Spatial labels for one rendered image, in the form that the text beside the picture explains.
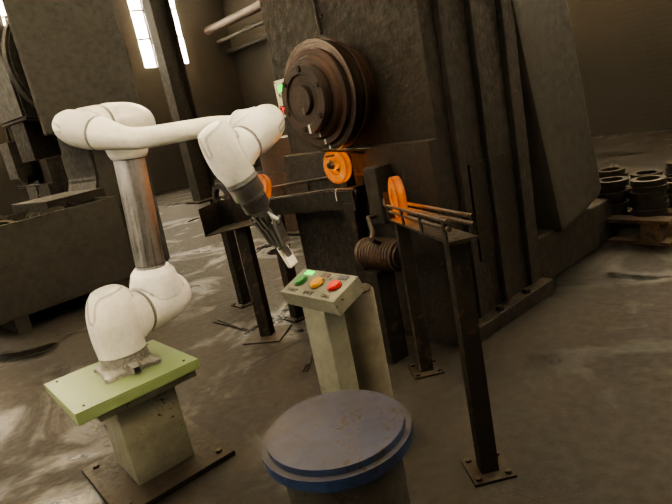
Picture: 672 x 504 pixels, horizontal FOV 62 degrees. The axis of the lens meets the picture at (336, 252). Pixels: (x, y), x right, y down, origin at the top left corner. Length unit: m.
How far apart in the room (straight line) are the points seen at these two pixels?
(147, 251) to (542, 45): 1.98
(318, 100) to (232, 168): 0.98
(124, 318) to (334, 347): 0.69
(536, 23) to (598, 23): 5.54
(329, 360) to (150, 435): 0.69
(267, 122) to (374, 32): 0.98
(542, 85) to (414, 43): 0.83
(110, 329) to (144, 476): 0.50
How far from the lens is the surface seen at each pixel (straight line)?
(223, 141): 1.45
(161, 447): 2.04
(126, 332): 1.91
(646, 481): 1.75
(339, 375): 1.63
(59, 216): 4.39
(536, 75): 2.86
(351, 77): 2.32
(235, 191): 1.49
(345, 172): 2.47
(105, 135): 1.75
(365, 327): 1.72
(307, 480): 1.13
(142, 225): 1.98
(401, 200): 2.00
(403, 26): 2.32
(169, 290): 2.02
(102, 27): 4.98
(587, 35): 8.49
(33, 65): 4.67
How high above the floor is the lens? 1.07
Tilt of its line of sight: 14 degrees down
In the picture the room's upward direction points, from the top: 11 degrees counter-clockwise
